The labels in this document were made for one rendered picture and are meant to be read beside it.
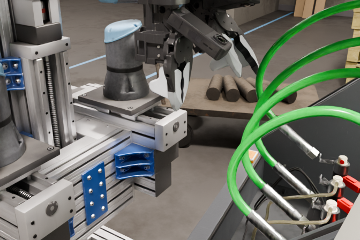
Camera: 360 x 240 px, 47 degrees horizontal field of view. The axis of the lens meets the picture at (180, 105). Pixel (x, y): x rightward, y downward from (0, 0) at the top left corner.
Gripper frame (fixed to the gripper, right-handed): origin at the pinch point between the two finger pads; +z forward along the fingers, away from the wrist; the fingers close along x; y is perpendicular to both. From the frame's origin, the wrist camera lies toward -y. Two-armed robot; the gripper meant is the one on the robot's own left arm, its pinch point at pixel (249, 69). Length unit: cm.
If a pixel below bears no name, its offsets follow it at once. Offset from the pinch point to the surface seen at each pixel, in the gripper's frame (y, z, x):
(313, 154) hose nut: -0.5, 20.0, -4.9
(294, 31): -11.7, -0.7, 1.2
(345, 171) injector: -3.7, 25.6, -6.4
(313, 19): -15.6, -0.5, 1.2
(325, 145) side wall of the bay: 9.0, 19.9, -38.3
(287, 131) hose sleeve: 0.9, 13.9, -3.2
